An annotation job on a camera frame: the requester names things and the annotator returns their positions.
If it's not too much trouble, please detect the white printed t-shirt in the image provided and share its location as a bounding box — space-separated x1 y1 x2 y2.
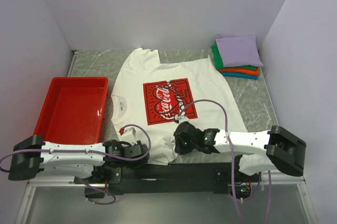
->
111 48 246 165

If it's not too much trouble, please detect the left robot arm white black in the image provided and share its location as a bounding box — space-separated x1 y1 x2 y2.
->
7 135 150 183

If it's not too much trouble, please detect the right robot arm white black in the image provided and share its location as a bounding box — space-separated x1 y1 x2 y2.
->
173 122 306 181

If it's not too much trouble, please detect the black base beam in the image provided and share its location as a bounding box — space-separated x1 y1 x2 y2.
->
73 162 264 200

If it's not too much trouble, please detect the red plastic bin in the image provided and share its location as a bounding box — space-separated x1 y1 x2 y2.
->
34 77 108 145

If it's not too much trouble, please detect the folded green t-shirt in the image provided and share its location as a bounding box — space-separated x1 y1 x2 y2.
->
211 43 258 72

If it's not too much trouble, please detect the folded teal t-shirt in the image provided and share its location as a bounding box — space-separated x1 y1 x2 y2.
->
220 72 259 80

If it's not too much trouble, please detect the folded orange t-shirt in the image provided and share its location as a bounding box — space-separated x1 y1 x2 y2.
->
219 68 260 76

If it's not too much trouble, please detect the folded lilac t-shirt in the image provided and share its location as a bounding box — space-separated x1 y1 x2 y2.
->
215 35 263 67

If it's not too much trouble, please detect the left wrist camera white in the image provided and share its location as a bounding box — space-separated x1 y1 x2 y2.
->
119 127 136 146

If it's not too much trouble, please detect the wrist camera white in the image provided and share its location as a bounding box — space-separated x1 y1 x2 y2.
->
119 127 136 146
174 112 190 124

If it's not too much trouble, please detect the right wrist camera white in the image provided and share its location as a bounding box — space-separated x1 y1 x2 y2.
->
174 112 190 124

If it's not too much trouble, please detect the aluminium frame rail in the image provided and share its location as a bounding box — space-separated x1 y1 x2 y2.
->
16 172 318 223

